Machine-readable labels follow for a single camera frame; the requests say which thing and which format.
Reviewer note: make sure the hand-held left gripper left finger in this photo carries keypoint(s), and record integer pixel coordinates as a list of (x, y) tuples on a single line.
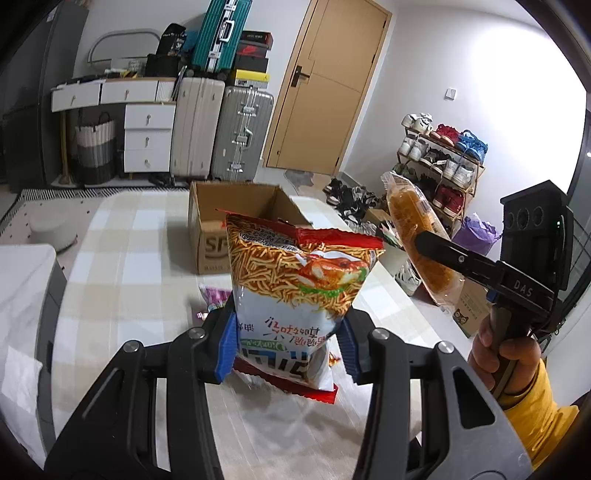
[(227, 344)]

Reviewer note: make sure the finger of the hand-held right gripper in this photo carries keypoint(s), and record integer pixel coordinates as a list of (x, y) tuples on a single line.
[(455, 258)]

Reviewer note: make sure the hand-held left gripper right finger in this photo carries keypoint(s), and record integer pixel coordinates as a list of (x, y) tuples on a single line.
[(348, 348)]

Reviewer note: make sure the clear orange bread packet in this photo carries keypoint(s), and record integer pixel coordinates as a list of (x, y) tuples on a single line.
[(408, 207)]

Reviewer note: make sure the red noodle snack bag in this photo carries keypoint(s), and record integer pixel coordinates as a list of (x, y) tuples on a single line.
[(286, 277)]

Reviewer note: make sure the brown cardboard box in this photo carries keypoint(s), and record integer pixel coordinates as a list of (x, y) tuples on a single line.
[(207, 240)]

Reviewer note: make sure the person's right forearm yellow sleeve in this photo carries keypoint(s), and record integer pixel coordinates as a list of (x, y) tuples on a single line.
[(540, 415)]

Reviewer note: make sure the person's right hand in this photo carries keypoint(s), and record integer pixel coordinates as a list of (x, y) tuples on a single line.
[(517, 353)]

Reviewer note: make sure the purple plastic bag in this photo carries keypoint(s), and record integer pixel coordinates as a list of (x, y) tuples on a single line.
[(475, 235)]

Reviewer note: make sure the purple snack packet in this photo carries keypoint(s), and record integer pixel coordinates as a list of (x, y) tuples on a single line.
[(214, 300)]

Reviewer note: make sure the pair of white sneakers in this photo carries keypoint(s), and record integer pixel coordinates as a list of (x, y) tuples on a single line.
[(408, 279)]

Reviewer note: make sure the brown paper box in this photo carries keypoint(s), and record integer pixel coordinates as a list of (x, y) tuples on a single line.
[(473, 309)]

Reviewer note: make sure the wooden shoe rack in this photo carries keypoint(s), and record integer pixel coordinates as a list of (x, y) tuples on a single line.
[(480, 173)]

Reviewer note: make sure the group of assorted shoes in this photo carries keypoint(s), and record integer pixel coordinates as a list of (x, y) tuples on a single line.
[(450, 168)]

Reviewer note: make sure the checkered tablecloth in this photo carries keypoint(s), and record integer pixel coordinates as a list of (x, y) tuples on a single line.
[(138, 277)]

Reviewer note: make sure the pile of dark sneakers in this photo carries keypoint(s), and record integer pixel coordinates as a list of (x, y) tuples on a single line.
[(351, 198)]

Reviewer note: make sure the grey floor mat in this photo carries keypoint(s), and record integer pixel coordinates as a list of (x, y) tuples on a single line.
[(309, 179)]

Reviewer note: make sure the wooden door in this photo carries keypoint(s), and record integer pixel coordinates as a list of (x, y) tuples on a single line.
[(332, 92)]

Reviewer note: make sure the round white stool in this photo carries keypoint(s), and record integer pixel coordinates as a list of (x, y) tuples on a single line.
[(53, 230)]

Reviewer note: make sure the silver suitcase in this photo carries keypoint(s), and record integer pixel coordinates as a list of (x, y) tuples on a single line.
[(240, 134)]

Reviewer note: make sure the black white patterned rug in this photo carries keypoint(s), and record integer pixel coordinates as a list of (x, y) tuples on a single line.
[(69, 196)]

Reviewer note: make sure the beige suitcase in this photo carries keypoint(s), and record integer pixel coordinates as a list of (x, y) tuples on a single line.
[(196, 129)]

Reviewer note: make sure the white drawer desk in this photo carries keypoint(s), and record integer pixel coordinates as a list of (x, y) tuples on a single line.
[(147, 138)]

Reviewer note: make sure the grey white woven basket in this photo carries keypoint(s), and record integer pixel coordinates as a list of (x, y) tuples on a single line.
[(94, 152)]

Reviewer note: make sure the yellow and white box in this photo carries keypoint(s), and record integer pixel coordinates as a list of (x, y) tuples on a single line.
[(249, 78)]

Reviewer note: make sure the plain black shoe box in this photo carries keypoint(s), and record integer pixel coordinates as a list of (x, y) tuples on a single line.
[(250, 64)]

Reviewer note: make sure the black square box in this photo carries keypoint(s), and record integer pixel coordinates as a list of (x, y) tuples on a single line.
[(161, 66)]

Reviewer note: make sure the red and black shoe box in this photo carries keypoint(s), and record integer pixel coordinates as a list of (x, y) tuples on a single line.
[(251, 50)]

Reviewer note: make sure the black shoe box white label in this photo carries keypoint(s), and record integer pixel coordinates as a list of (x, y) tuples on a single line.
[(255, 38)]

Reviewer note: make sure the black printed bag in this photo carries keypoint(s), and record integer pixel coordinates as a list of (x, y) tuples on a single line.
[(170, 39)]

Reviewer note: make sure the teal suitcase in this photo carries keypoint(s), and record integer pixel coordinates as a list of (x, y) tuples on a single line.
[(219, 32)]

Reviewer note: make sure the dark refrigerator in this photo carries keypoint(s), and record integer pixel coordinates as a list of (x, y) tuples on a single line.
[(32, 92)]

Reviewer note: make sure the white light switch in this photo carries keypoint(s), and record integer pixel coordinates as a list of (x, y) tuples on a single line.
[(450, 93)]

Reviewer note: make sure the grey arched frame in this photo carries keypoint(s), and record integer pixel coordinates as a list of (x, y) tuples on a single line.
[(122, 34)]

